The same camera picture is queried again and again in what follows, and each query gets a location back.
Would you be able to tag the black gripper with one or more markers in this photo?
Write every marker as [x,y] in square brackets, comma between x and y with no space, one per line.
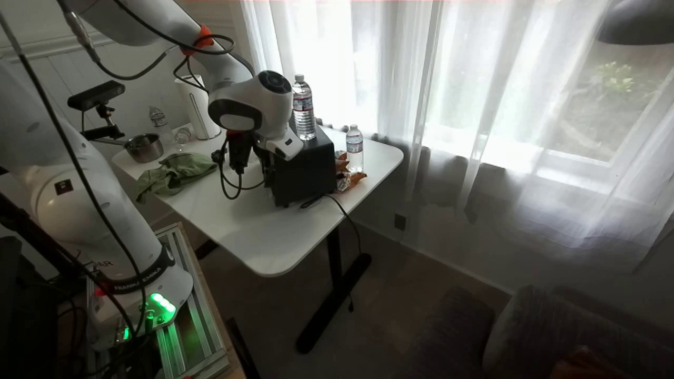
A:
[271,151]

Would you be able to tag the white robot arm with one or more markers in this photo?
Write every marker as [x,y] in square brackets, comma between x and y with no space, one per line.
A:
[77,198]

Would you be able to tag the black toaster oven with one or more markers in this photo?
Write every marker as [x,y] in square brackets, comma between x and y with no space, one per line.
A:
[310,173]

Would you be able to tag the water bottle on oven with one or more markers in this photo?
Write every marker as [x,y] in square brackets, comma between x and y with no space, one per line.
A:
[303,110]

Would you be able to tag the water bottle behind oven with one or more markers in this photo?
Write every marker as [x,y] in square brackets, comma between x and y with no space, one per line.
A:
[355,142]

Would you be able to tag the white kettle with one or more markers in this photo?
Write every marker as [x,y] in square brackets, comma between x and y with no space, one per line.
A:
[197,104]

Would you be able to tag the green cloth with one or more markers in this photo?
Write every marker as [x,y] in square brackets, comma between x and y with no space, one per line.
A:
[173,175]

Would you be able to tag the metal cup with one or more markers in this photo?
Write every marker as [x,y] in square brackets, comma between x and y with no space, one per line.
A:
[143,149]

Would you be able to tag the black table leg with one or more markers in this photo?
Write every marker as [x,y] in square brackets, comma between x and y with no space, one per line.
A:
[341,280]

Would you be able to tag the white sheer curtain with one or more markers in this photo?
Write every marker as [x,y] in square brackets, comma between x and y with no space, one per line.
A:
[549,121]

